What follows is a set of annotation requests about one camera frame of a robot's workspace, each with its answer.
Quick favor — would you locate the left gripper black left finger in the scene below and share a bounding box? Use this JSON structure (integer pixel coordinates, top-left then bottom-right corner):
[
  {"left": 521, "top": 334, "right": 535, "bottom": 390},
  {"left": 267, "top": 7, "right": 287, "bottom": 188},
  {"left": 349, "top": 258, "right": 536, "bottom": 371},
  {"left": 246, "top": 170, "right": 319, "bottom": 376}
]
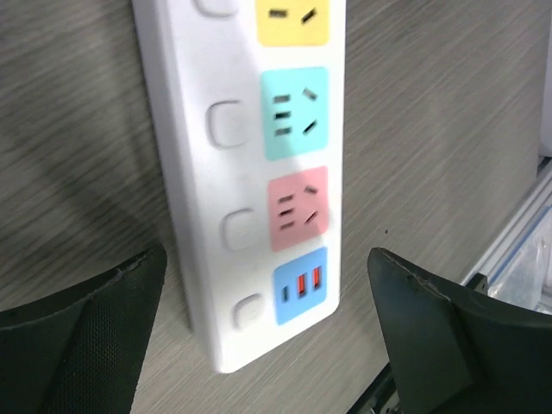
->
[{"left": 1, "top": 245, "right": 167, "bottom": 413}]

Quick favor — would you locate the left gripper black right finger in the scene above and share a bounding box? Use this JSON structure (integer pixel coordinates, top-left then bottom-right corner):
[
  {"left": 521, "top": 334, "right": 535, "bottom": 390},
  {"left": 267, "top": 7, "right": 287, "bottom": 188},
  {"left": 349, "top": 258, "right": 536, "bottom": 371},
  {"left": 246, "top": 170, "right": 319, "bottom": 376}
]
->
[{"left": 367, "top": 248, "right": 551, "bottom": 413}]

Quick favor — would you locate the white power strip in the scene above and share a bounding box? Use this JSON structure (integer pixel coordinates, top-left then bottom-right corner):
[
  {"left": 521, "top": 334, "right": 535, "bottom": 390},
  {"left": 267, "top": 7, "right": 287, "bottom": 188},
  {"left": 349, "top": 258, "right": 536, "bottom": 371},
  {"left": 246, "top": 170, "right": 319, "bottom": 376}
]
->
[{"left": 132, "top": 1, "right": 346, "bottom": 373}]

